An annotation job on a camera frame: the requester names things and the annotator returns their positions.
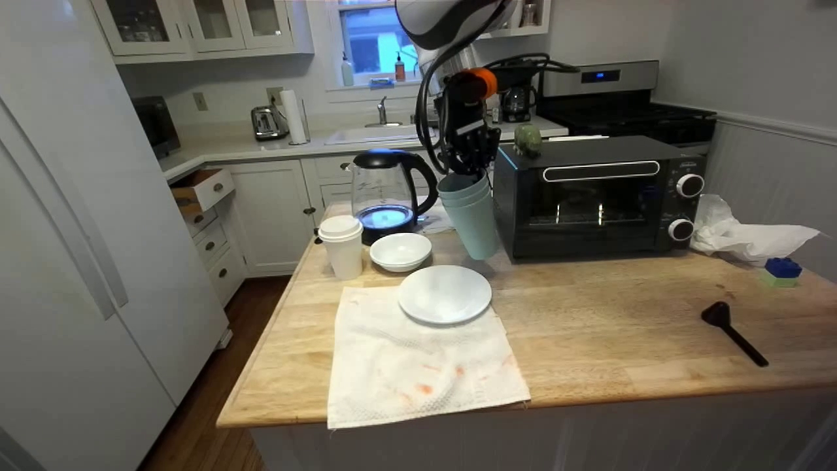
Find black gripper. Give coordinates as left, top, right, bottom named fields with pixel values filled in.
left=431, top=70, right=506, bottom=181

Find green broccoli piece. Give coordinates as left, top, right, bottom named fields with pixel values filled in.
left=512, top=121, right=546, bottom=160

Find kitchen window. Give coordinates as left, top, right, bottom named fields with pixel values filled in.
left=333, top=0, right=427, bottom=91

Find black steel stove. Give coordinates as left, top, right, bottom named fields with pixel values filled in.
left=536, top=58, right=719, bottom=146

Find white paper towel roll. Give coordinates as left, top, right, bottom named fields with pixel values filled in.
left=277, top=84, right=311, bottom=150

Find white glass door wall cabinets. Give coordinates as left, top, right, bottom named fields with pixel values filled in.
left=89, top=0, right=316, bottom=66

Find white kitchen sink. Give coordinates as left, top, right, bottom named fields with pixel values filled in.
left=341, top=121, right=431, bottom=146

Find white round plate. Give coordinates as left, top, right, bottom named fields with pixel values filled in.
left=395, top=262, right=497, bottom=330

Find white bowl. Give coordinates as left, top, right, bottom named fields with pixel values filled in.
left=367, top=231, right=438, bottom=277

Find white lidded cup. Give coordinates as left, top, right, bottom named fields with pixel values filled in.
left=314, top=213, right=367, bottom=282

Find black countertop appliance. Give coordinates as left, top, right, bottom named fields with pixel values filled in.
left=131, top=95, right=183, bottom=163

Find black toaster oven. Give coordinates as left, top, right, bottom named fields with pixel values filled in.
left=491, top=133, right=711, bottom=265

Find metal faucet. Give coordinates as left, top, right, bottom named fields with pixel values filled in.
left=371, top=91, right=418, bottom=130

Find open white drawer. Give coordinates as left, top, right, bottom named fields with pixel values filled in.
left=170, top=165, right=238, bottom=215

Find glass electric kettle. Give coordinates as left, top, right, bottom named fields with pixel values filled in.
left=349, top=146, right=442, bottom=239

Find blue and green sponge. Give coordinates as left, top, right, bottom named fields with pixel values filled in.
left=754, top=253, right=807, bottom=290

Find silver toaster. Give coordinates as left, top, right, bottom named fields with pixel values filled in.
left=250, top=99, right=285, bottom=143

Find black robot wrist cable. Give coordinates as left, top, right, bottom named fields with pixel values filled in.
left=410, top=24, right=582, bottom=177

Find light green tumbler cup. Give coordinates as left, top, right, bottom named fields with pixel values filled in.
left=435, top=169, right=507, bottom=265

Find black coffee maker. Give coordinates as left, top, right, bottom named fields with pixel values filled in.
left=495, top=63, right=540, bottom=125

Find white stained cloth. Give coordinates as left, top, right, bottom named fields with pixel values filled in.
left=325, top=281, right=535, bottom=432

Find white kitchen island base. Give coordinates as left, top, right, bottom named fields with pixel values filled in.
left=247, top=385, right=837, bottom=471

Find crumpled white paper towel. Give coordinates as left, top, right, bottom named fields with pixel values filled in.
left=690, top=190, right=825, bottom=269

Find white lower kitchen cabinets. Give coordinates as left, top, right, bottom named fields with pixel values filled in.
left=168, top=150, right=439, bottom=308

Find white refrigerator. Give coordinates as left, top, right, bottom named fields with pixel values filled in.
left=0, top=0, right=233, bottom=471

